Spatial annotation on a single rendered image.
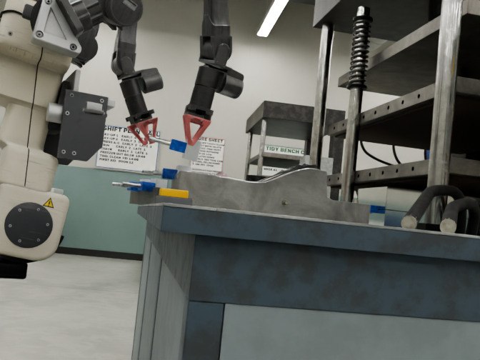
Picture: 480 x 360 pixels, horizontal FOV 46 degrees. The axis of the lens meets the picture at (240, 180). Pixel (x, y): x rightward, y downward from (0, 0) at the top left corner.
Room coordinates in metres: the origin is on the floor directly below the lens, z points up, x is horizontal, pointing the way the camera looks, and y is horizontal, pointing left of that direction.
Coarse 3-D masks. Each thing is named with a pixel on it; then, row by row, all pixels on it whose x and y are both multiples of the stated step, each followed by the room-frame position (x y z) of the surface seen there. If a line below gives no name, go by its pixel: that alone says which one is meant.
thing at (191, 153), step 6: (150, 138) 1.43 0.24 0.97; (156, 138) 1.43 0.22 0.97; (168, 144) 1.44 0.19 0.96; (174, 144) 1.42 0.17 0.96; (180, 144) 1.43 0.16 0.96; (186, 144) 1.43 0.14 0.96; (198, 144) 1.43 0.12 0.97; (174, 150) 1.43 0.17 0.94; (180, 150) 1.43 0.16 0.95; (186, 150) 1.43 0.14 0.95; (192, 150) 1.43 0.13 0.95; (198, 150) 1.43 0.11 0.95; (186, 156) 1.43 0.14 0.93; (192, 156) 1.43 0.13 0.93
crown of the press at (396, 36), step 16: (320, 0) 2.76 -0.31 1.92; (336, 0) 2.52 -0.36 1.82; (352, 0) 2.45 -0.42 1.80; (368, 0) 2.43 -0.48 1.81; (384, 0) 2.42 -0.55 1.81; (400, 0) 2.40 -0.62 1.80; (416, 0) 2.38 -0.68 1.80; (432, 0) 2.28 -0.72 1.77; (320, 16) 2.74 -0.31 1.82; (336, 16) 2.67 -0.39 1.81; (352, 16) 2.65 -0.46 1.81; (384, 16) 2.60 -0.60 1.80; (400, 16) 2.59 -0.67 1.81; (416, 16) 2.56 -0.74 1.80; (432, 16) 2.27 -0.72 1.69; (352, 32) 2.86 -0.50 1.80; (384, 32) 2.81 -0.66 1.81; (400, 32) 2.79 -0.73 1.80
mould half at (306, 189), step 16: (192, 176) 1.38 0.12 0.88; (208, 176) 1.38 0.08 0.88; (272, 176) 1.59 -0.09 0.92; (288, 176) 1.42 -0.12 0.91; (304, 176) 1.43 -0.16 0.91; (320, 176) 1.44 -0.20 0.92; (192, 192) 1.38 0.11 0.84; (208, 192) 1.38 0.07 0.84; (224, 192) 1.39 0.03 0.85; (240, 192) 1.40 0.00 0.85; (256, 192) 1.41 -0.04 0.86; (272, 192) 1.41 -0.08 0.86; (288, 192) 1.42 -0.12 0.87; (304, 192) 1.43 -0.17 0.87; (320, 192) 1.44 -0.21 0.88; (224, 208) 1.39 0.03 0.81; (240, 208) 1.40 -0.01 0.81; (256, 208) 1.41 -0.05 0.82; (272, 208) 1.41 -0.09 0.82; (288, 208) 1.42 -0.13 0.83; (304, 208) 1.43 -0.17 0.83; (320, 208) 1.44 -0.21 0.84; (336, 208) 1.45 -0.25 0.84; (352, 208) 1.45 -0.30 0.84; (368, 208) 1.46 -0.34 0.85
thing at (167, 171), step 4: (164, 168) 1.53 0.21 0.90; (176, 168) 1.58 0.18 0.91; (180, 168) 1.54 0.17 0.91; (184, 168) 1.54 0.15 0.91; (188, 168) 1.54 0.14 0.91; (144, 172) 1.54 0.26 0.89; (148, 172) 1.54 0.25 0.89; (152, 172) 1.54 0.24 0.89; (156, 172) 1.54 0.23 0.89; (160, 172) 1.54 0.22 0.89; (164, 172) 1.53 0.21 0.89; (168, 172) 1.53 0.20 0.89; (172, 172) 1.53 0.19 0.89; (176, 172) 1.54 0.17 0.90; (164, 176) 1.53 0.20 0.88; (168, 176) 1.53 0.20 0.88; (172, 176) 1.54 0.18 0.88
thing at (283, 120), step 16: (256, 112) 6.39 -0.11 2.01; (272, 112) 5.93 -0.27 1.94; (288, 112) 5.95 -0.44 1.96; (304, 112) 5.98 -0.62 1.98; (336, 112) 6.02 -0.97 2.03; (256, 128) 6.71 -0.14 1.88; (272, 128) 6.59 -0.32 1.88; (288, 128) 6.47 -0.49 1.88; (304, 128) 6.36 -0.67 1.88; (304, 144) 7.30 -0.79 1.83; (336, 144) 6.03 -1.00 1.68; (256, 160) 6.52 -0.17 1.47; (272, 160) 6.34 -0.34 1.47; (288, 160) 6.18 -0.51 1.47; (304, 160) 5.74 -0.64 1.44; (336, 160) 6.03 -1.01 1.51; (336, 192) 6.03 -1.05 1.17
